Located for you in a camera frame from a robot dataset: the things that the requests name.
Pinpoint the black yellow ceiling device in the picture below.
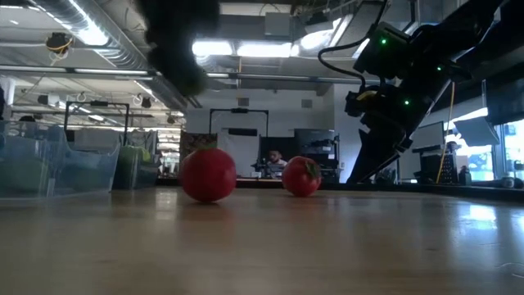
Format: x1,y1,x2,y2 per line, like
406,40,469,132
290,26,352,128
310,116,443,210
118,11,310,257
44,31,75,56

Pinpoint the white hanging cloth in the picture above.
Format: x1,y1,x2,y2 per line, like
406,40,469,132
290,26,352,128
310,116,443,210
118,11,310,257
216,128,261,177

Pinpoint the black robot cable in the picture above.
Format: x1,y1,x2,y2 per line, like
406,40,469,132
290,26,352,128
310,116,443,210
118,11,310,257
317,0,389,90

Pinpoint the silver ceiling duct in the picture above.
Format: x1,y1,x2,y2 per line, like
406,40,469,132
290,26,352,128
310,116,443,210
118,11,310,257
34,0,193,110

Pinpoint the black frame stand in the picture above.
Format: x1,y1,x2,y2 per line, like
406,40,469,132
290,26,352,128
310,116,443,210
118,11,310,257
63,101,131,143
209,107,270,138

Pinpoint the dark bag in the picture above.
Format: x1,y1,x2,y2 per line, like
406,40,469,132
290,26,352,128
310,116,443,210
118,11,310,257
374,167,398,185

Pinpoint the dark wall screen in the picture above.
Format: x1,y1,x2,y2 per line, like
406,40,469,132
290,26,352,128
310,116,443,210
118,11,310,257
481,76,524,127

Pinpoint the black cabinet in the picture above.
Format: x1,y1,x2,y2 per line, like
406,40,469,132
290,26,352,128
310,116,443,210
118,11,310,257
412,142,460,185

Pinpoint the grey ceiling box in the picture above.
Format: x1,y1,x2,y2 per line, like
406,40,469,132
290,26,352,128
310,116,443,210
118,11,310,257
264,11,292,38

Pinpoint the dark bottle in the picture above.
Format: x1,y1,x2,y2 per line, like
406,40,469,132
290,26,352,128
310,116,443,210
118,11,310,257
458,165,473,187

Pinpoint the person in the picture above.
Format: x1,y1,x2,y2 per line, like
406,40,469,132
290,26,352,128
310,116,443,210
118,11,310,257
264,148,289,170

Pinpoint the black equipment rack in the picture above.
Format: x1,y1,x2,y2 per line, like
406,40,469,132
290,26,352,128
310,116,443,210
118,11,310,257
293,128,341,184

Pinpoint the grey tilted screen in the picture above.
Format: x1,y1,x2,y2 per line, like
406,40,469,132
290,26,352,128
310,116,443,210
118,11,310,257
453,116,501,148

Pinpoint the large red tomato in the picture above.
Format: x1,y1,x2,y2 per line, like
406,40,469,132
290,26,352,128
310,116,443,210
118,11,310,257
178,141,238,204

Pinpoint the ceiling light panel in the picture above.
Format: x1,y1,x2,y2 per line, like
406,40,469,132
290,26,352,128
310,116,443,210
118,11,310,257
192,39,235,57
236,41,294,59

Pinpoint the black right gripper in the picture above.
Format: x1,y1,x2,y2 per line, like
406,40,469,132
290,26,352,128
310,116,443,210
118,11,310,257
345,83,431,184

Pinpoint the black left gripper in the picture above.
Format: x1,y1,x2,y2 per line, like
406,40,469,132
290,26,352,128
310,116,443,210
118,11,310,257
148,39,210,90

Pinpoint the grey ceiling pipe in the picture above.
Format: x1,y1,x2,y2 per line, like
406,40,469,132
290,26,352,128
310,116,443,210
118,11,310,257
0,64,382,86

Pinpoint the patterned red cloth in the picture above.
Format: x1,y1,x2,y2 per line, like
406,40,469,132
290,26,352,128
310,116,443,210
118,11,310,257
178,130,219,153

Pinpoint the white board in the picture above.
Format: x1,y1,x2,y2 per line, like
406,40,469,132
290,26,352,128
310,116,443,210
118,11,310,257
403,121,446,182

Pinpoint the red tomato with side stem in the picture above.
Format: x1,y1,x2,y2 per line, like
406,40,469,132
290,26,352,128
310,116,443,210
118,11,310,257
281,155,323,198

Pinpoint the yellow cable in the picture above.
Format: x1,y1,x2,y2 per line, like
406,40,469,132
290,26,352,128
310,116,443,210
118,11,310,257
435,81,456,184

